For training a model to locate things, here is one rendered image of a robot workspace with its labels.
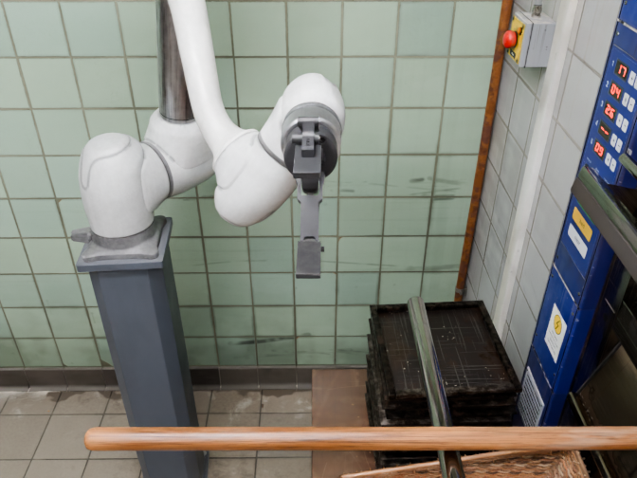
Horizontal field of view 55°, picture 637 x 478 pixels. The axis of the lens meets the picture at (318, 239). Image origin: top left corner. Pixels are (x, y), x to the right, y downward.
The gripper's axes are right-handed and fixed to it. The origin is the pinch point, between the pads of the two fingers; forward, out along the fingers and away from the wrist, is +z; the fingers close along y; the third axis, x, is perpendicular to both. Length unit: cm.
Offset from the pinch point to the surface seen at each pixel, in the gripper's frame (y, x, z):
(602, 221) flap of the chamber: 7.2, -40.2, -12.0
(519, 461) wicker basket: 70, -42, -19
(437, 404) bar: 31.4, -18.4, -0.7
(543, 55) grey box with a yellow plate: 5, -52, -79
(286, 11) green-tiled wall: 4, 8, -113
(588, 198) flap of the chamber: 6.8, -40.2, -17.7
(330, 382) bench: 91, -4, -60
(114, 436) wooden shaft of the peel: 28.3, 25.5, 7.8
